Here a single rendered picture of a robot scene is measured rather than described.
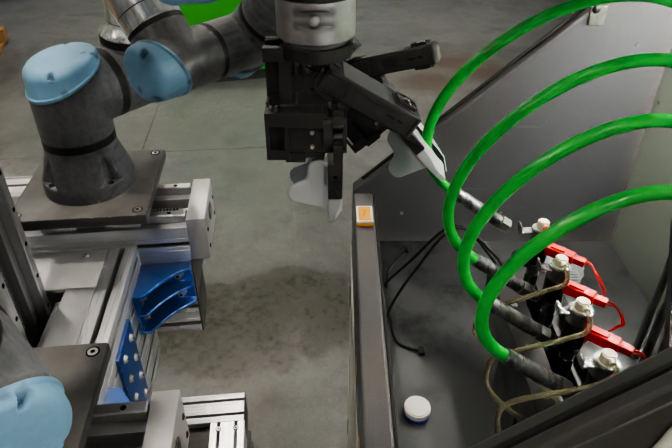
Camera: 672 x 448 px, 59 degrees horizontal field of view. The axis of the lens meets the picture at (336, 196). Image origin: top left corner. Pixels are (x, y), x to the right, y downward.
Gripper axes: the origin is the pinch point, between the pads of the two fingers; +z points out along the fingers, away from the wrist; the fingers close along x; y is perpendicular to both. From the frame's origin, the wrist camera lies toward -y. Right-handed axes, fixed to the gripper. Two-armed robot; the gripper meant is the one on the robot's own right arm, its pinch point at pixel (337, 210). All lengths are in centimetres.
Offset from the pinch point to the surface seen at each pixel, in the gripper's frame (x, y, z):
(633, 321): -20, -52, 37
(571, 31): -43, -39, -7
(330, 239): -151, 3, 121
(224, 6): -327, 72, 69
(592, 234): -43, -53, 36
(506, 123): -3.3, -18.6, -9.4
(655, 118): 4.6, -30.1, -13.9
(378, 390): 4.9, -5.4, 25.4
